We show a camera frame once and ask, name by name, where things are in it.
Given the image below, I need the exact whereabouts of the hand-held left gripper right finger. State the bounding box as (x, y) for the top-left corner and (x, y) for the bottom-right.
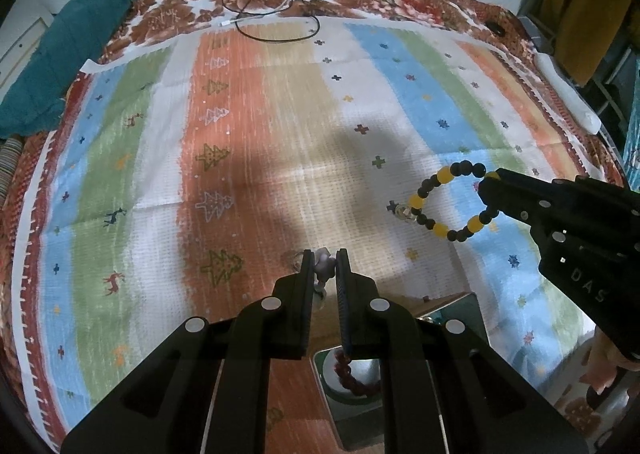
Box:
(335, 248), (591, 454)

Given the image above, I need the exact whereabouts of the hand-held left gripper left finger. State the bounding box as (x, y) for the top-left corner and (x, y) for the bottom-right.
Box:
(60, 249), (321, 454)

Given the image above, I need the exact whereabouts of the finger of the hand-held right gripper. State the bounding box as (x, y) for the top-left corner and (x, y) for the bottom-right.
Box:
(479, 168), (555, 206)
(479, 191), (545, 231)

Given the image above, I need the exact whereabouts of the white bead bracelet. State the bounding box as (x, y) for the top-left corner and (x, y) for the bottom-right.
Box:
(292, 247), (335, 310)

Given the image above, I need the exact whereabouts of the black and yellow bead bracelet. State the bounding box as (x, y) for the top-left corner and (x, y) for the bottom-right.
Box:
(395, 160), (501, 242)

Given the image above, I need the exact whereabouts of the red bead bracelet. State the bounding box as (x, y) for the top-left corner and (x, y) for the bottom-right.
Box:
(334, 351), (383, 398)

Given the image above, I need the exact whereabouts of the silver tin box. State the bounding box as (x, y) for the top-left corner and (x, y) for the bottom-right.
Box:
(310, 291), (493, 454)

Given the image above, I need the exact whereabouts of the white rolled cloth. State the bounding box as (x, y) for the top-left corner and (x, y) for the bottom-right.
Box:
(535, 52), (602, 135)

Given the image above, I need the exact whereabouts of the colourful striped mat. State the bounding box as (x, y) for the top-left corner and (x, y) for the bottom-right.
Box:
(20, 14), (626, 454)

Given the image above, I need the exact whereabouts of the brown striped pillow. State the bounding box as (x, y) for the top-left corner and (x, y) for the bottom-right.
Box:
(0, 137), (24, 200)

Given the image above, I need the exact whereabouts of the teal pillow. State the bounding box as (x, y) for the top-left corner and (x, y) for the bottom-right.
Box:
(0, 0), (151, 139)

